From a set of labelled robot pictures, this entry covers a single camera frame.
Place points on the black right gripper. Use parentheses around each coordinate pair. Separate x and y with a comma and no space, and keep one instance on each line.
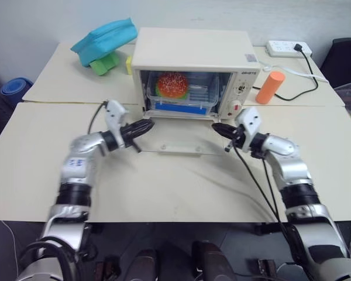
(238,136)

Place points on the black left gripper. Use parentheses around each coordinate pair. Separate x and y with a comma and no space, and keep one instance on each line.
(128,134)

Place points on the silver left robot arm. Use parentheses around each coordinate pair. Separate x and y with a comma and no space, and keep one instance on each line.
(76,167)

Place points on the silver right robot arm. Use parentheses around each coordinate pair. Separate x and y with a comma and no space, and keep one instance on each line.
(295,172)

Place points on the glass oven door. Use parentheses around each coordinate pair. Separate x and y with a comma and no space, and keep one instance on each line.
(181,133)

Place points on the clear plastic food container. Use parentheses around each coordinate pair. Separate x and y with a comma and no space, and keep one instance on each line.
(202,96)

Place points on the cream toaster oven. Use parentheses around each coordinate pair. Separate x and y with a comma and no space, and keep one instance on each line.
(193,49)

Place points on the toy hamburger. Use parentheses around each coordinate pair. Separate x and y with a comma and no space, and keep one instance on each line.
(172,85)

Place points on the orange foam cylinder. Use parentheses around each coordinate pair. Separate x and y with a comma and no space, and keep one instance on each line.
(269,87)

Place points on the yellow foam block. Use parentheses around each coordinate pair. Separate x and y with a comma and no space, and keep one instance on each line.
(129,65)

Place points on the green foam block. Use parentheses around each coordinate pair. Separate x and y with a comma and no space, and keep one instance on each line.
(103,64)

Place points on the teal fabric pouch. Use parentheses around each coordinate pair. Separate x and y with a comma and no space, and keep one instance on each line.
(105,39)

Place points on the white power strip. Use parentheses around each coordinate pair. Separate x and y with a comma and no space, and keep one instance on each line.
(283,47)

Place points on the blue rolled mat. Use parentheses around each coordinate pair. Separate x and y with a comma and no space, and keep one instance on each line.
(14,89)

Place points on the black chair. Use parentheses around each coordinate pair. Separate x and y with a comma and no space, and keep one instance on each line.
(346,61)

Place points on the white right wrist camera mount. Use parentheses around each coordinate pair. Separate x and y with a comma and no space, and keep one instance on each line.
(248,121)

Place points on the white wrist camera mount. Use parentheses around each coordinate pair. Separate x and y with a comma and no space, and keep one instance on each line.
(114,115)
(248,121)

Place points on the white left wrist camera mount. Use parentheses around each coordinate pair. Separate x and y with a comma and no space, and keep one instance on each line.
(114,115)

